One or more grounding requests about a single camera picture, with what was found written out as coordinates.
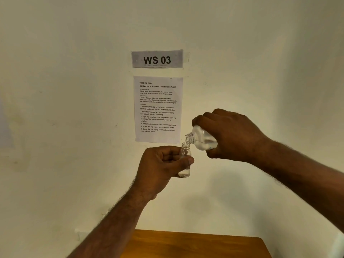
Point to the person's right blue sleeve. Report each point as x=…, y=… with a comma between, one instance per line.
x=338, y=247

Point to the large clear solution bottle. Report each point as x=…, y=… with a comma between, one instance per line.
x=204, y=139

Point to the person's right hand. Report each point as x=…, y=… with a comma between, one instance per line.
x=236, y=137

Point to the person's left forearm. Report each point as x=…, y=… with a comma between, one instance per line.
x=115, y=228

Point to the small clear bottle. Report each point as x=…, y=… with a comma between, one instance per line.
x=185, y=173

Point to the person's right forearm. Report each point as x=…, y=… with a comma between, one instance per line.
x=303, y=177

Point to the grey wall sign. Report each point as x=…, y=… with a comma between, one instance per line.
x=157, y=59

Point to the white instruction paper sheet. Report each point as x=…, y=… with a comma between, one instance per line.
x=158, y=110

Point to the person's left hand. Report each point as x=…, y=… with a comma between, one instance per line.
x=156, y=171

